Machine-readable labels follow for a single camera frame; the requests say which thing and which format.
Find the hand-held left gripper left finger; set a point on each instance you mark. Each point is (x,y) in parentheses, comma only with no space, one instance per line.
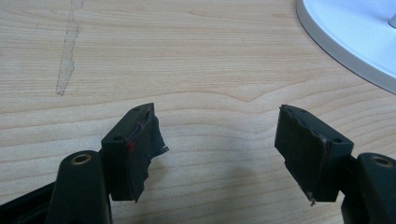
(124,161)

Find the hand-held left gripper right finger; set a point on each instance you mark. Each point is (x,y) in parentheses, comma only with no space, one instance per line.
(314,155)

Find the white round stand base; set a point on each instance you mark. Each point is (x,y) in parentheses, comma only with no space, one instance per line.
(358,34)

